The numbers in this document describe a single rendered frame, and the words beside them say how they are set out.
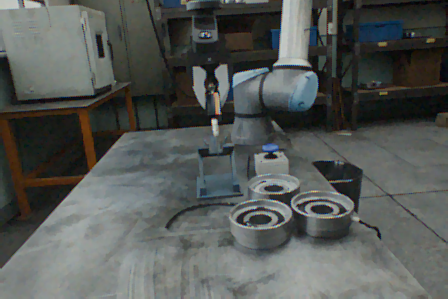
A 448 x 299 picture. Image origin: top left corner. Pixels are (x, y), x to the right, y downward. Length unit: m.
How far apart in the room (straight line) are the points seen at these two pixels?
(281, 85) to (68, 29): 2.00
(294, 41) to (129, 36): 3.49
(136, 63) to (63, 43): 1.73
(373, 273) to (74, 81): 2.52
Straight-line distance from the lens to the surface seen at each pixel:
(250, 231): 0.57
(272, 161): 0.84
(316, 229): 0.61
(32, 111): 2.71
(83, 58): 2.78
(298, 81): 1.03
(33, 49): 2.90
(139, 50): 4.42
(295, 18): 1.09
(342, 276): 0.55
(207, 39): 0.65
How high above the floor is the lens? 1.12
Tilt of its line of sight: 15 degrees down
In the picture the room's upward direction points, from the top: 4 degrees counter-clockwise
